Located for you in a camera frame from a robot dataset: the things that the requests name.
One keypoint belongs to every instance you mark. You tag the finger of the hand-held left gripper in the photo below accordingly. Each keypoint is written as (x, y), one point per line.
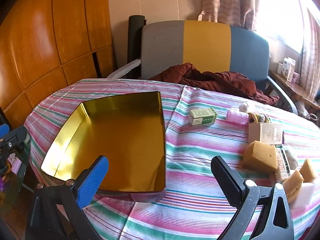
(3, 131)
(16, 137)

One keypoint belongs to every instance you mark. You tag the yellow spotted soft toy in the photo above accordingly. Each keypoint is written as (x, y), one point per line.
(258, 117)

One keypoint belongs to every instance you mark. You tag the black rolled mat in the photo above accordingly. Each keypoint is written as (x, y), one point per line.
(135, 35)

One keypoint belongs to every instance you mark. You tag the gold tin box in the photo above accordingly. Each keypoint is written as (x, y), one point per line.
(120, 135)

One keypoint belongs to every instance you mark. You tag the pink carton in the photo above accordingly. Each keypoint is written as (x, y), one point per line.
(296, 77)

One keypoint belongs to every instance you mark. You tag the striped tablecloth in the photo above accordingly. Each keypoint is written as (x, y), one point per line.
(200, 145)

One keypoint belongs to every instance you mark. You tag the white cartons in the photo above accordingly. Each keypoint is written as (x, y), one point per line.
(287, 68)

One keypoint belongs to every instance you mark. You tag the wooden wardrobe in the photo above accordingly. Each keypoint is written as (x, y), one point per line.
(50, 30)

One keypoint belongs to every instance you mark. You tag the small yellow sponge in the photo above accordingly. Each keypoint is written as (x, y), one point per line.
(308, 170)
(292, 185)

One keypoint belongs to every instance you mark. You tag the wooden side desk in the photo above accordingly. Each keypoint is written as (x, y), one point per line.
(292, 87)

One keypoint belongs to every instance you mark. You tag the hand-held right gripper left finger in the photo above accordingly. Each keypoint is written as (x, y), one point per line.
(95, 178)

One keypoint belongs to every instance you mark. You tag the glass side table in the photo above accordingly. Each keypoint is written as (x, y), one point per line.
(17, 192)

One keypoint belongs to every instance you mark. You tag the grey yellow blue chair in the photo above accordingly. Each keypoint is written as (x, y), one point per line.
(207, 42)

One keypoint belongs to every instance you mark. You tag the pink roll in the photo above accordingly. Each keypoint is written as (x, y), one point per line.
(236, 116)

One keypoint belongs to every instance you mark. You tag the white sponge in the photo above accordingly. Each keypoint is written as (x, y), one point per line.
(303, 196)

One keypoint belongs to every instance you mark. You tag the small green tin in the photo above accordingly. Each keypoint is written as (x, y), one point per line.
(202, 117)

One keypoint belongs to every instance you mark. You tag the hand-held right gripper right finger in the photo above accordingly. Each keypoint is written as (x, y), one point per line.
(226, 177)

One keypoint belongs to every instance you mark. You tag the dark red cloth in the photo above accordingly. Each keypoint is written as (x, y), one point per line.
(220, 82)

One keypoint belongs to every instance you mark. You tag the patterned curtain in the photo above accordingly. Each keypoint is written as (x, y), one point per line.
(311, 50)
(230, 0)

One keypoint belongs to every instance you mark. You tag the white ball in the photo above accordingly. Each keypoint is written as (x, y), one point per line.
(243, 107)

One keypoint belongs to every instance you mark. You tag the beige carton box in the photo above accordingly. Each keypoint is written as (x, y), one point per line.
(265, 132)

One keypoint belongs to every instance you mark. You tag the patterned snack packet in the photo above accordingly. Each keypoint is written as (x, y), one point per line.
(282, 165)

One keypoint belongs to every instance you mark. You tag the large yellow sponge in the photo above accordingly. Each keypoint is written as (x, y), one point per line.
(260, 157)

